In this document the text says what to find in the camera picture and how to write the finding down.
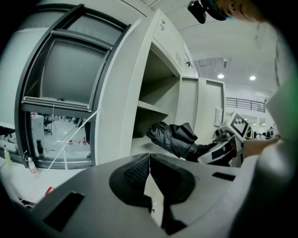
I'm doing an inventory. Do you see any person's right forearm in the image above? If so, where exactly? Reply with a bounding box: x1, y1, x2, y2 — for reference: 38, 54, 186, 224
242, 136, 281, 163

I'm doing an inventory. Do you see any grey metal locker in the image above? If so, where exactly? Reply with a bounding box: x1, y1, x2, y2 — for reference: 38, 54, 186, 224
95, 8, 227, 166

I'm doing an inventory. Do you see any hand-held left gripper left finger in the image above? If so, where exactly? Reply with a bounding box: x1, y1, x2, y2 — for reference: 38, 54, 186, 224
108, 153, 153, 213

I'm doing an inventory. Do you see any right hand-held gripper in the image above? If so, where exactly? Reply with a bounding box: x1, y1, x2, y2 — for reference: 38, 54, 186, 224
197, 111, 250, 168

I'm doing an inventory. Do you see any dark metal railing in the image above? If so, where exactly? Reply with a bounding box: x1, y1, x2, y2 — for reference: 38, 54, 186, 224
225, 97, 266, 113

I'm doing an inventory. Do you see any person's head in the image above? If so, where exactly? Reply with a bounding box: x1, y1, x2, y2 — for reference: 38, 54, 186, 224
213, 0, 271, 24

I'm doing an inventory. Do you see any teal head strap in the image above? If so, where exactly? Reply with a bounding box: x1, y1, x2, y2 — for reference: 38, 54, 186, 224
200, 0, 238, 22

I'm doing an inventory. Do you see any black umbrella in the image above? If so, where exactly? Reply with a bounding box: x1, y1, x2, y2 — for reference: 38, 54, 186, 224
146, 121, 217, 162

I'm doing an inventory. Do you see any person's light clothing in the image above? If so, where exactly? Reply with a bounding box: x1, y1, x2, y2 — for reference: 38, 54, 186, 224
229, 22, 298, 238

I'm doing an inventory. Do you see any black bottle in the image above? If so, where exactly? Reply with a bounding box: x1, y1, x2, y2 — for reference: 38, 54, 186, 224
36, 139, 45, 158

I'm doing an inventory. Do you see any yellow-green bottle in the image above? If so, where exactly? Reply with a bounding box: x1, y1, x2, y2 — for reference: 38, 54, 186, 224
2, 144, 14, 168

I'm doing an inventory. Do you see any white cord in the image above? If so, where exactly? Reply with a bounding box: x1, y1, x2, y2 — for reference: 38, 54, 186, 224
46, 108, 102, 171

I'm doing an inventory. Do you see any black head-mounted camera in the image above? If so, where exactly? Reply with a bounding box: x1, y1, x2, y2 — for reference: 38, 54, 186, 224
187, 0, 208, 24

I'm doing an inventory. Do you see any dark framed window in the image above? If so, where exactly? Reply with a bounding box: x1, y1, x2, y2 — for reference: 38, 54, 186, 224
14, 3, 132, 170

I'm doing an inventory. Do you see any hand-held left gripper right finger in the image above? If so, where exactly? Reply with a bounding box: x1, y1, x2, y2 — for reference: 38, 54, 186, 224
149, 153, 196, 236

